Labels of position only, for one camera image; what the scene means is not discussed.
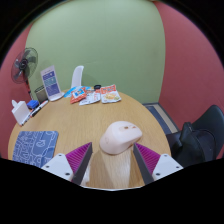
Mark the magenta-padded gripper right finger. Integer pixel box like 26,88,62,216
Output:
132,142,185,186

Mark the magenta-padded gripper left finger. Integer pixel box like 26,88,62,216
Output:
40,141,94,187

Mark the pale pink computer mouse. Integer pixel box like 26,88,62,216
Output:
99,120,144,156

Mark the blue patterned mouse pad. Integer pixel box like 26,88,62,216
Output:
12,130,60,169

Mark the white whiteboard marker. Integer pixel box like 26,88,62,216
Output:
21,111,35,127

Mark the black whiteboard marker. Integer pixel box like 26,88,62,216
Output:
29,99,50,118

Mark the small blue box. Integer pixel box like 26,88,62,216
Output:
26,99,40,110

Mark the white tissue box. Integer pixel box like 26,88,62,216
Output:
11,99,32,127

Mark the orange-red snack packet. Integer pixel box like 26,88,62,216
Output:
69,87,88,105

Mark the black office chair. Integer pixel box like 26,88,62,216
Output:
166,104,224,168

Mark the blue snack packet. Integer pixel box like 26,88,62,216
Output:
63,85,92,99

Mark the acrylic sign stand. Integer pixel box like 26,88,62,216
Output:
40,65,65,102

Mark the white plastic chair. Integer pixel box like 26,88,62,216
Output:
70,65,85,90

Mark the black standing fan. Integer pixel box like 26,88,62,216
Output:
10,46,39,98

